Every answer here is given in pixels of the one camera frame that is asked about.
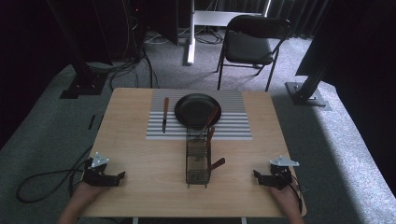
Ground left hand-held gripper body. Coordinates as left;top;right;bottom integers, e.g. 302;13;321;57
81;151;110;188

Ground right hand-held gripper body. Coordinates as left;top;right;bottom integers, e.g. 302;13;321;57
268;156;301;191

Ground person's left hand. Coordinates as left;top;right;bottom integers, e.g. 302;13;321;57
72;181;107;204

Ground person's right hand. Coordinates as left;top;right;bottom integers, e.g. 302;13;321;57
268;185;301;213

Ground grey striped placemat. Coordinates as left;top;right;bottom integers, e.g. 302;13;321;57
146;89;253;141

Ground black metal stand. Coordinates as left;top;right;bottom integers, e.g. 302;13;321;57
46;0;110;100
285;46;332;112

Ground black frying pan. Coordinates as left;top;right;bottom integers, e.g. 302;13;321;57
174;92;223;128

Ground black folding chair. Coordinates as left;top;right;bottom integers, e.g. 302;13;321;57
216;14;292;92

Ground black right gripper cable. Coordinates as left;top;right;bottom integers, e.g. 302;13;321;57
288;175;304;216

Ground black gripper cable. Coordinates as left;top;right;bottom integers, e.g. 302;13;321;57
15;145;94;204
288;175;304;216

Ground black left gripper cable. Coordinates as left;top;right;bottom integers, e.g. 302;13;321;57
15;145;94;204

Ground short wooden handled utensil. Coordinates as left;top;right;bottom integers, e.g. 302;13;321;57
205;126;216;149

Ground black wire mesh cutlery caddy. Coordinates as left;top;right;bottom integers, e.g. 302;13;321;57
185;124;212;189

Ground wooden handled table knife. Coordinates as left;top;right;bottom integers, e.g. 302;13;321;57
162;96;170;134

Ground long wooden handled utensil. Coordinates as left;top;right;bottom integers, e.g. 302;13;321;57
205;105;220;129

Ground bundle of floor cables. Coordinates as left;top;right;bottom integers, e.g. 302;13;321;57
87;31;162;91

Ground white desk frame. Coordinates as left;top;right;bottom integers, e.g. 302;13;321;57
186;0;273;66

